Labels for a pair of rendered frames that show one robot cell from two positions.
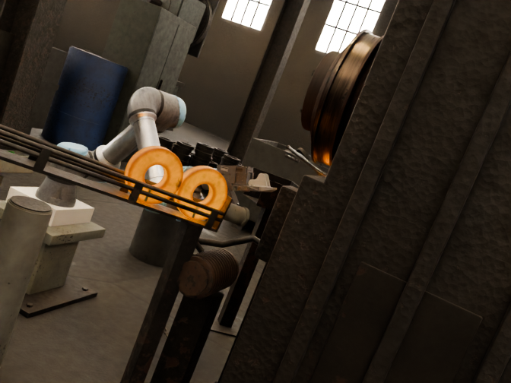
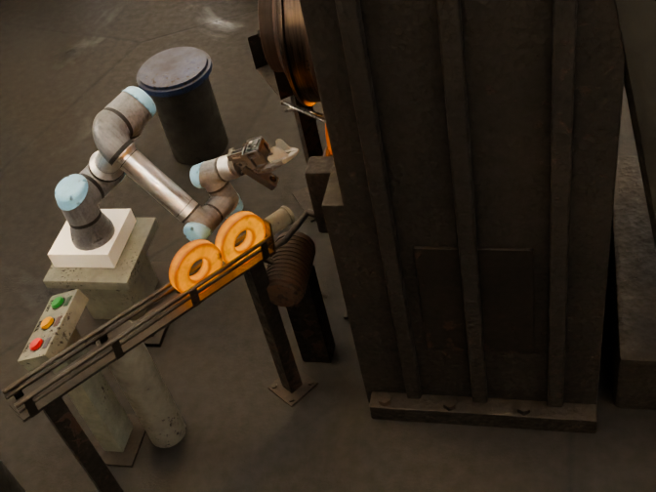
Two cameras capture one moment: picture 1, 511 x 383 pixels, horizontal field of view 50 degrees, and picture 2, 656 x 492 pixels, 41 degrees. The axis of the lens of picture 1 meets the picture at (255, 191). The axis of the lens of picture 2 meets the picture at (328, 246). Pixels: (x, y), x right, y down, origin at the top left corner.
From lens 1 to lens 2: 136 cm
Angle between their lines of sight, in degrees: 36
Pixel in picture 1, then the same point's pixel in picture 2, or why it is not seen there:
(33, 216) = not seen: hidden behind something
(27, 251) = (143, 364)
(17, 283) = (153, 384)
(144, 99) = (109, 140)
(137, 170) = (182, 282)
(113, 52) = not seen: outside the picture
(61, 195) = (99, 234)
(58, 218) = (114, 255)
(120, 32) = not seen: outside the picture
